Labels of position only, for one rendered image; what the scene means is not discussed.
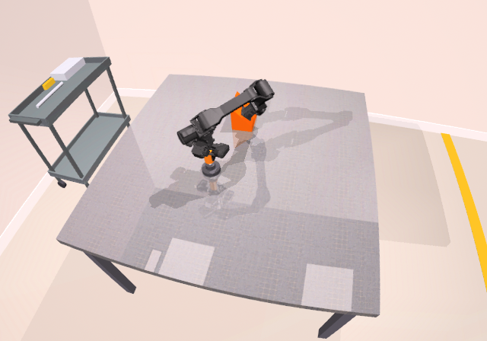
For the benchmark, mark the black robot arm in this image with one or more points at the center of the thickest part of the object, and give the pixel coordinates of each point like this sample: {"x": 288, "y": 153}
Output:
{"x": 209, "y": 119}

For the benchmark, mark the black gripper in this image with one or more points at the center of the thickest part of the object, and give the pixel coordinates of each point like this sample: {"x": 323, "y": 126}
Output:
{"x": 218, "y": 150}

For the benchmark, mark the orange knob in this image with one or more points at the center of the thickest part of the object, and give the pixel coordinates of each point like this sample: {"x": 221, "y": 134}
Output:
{"x": 208, "y": 160}

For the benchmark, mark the silver round pedestal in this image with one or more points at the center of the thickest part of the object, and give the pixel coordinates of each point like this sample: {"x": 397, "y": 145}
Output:
{"x": 211, "y": 170}

